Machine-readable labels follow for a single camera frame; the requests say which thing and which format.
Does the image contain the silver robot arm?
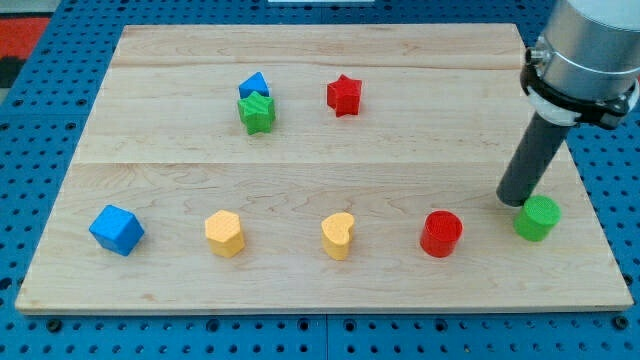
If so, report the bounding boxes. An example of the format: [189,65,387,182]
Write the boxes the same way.
[521,0,639,130]

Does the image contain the red star block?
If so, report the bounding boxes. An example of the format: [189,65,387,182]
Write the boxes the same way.
[326,74,362,117]

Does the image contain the green star block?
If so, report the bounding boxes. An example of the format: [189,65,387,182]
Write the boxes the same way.
[237,91,275,135]

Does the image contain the wooden board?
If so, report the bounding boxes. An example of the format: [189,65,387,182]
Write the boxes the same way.
[15,23,633,315]

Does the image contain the yellow heart block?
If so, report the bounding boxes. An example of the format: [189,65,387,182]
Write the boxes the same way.
[321,212,355,261]

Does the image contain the yellow hexagon block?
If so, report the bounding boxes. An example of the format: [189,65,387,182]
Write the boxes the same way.
[205,210,245,258]

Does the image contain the blue triangle block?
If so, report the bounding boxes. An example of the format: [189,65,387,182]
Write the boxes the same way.
[238,72,270,99]

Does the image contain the red cylinder block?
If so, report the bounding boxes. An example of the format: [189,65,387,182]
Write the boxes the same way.
[420,210,463,258]

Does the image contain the blue cube block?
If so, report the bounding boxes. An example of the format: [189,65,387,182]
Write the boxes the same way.
[89,205,144,256]

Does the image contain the green cylinder block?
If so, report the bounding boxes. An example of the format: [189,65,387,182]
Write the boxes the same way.
[513,195,562,242]

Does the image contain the dark grey cylindrical pointer tool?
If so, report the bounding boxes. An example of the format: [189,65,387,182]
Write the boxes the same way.
[496,113,571,207]

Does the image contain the red and black mat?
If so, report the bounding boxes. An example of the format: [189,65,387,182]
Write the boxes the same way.
[1,12,52,88]

